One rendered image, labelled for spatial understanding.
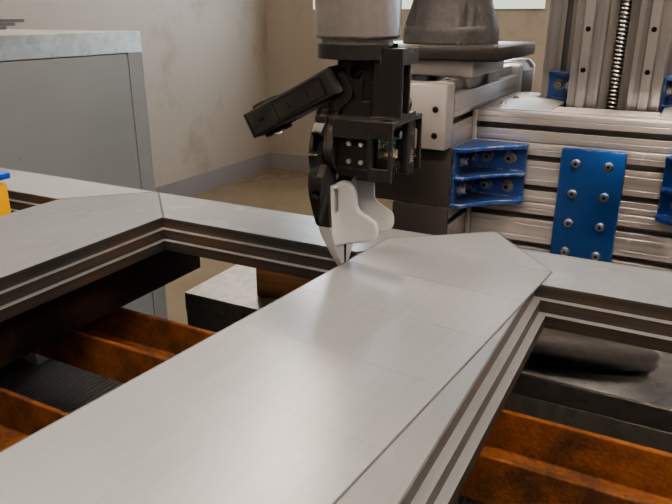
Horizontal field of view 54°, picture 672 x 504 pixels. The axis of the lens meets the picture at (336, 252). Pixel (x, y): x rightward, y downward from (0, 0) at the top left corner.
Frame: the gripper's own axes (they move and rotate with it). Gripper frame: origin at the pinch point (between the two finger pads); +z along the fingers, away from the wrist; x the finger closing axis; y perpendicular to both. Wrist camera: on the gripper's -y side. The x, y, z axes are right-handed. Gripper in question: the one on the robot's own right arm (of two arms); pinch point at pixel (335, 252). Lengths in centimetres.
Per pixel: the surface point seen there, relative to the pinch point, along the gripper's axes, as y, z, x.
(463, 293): 13.9, 0.7, -2.3
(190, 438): 6.3, 0.8, -29.9
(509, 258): 15.4, 0.7, 8.3
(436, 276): 10.5, 0.7, 0.3
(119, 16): -242, -21, 213
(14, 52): -71, -16, 20
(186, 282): -149, 86, 145
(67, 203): -40.6, 1.0, 1.9
